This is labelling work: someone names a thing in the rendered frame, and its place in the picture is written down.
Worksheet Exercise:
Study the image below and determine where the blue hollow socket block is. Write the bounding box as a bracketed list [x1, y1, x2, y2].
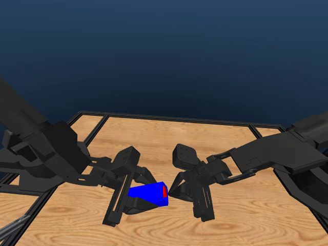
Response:
[128, 181, 169, 207]

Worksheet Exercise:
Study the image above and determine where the grey metal bar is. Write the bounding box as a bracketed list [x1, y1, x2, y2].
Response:
[0, 214, 31, 243]

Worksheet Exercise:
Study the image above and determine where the black table frame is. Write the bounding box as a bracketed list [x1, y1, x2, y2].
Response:
[0, 110, 328, 246]

